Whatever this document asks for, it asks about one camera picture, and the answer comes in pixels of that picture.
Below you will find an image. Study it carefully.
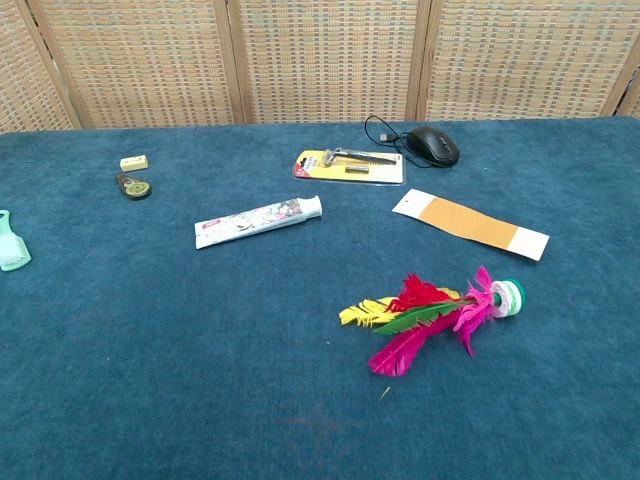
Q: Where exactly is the woven wicker folding screen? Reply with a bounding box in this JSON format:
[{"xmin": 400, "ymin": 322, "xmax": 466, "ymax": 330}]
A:
[{"xmin": 0, "ymin": 0, "xmax": 640, "ymax": 134}]

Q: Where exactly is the black mouse cable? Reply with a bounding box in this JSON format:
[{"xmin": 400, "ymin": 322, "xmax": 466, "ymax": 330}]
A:
[{"xmin": 364, "ymin": 114, "xmax": 437, "ymax": 171}]

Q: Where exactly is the white toothpaste tube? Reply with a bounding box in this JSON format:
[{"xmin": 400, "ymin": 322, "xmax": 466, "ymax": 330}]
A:
[{"xmin": 194, "ymin": 194, "xmax": 324, "ymax": 250}]

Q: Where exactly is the razor in yellow blister pack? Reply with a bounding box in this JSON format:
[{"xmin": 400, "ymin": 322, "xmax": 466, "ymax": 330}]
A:
[{"xmin": 291, "ymin": 148, "xmax": 406, "ymax": 187}]

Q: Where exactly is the white card with tan sandpaper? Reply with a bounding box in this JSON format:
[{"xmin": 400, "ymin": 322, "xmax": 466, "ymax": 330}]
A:
[{"xmin": 391, "ymin": 188, "xmax": 551, "ymax": 262}]

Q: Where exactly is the dark correction tape dispenser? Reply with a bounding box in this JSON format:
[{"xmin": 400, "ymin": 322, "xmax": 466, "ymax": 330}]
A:
[{"xmin": 115, "ymin": 172, "xmax": 153, "ymax": 202}]

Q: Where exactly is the blue carpet table cover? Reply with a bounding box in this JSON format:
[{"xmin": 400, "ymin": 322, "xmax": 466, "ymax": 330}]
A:
[{"xmin": 0, "ymin": 115, "xmax": 640, "ymax": 480}]

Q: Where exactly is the colourful feather shuttlecock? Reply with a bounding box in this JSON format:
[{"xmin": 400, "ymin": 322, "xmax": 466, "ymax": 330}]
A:
[{"xmin": 338, "ymin": 265, "xmax": 528, "ymax": 378}]

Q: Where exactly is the mint green plastic brush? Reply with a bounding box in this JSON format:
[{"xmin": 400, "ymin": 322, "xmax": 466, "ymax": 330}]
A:
[{"xmin": 0, "ymin": 209, "xmax": 32, "ymax": 273}]

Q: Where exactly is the black computer mouse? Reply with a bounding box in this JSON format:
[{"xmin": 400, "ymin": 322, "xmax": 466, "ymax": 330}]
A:
[{"xmin": 405, "ymin": 126, "xmax": 461, "ymax": 168}]

